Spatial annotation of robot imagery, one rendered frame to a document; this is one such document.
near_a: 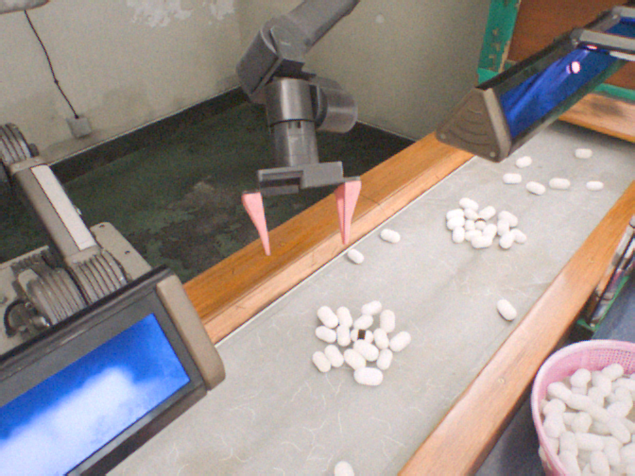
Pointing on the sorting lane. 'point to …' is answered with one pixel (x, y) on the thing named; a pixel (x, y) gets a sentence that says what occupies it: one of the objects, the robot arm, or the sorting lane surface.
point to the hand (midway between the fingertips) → (306, 243)
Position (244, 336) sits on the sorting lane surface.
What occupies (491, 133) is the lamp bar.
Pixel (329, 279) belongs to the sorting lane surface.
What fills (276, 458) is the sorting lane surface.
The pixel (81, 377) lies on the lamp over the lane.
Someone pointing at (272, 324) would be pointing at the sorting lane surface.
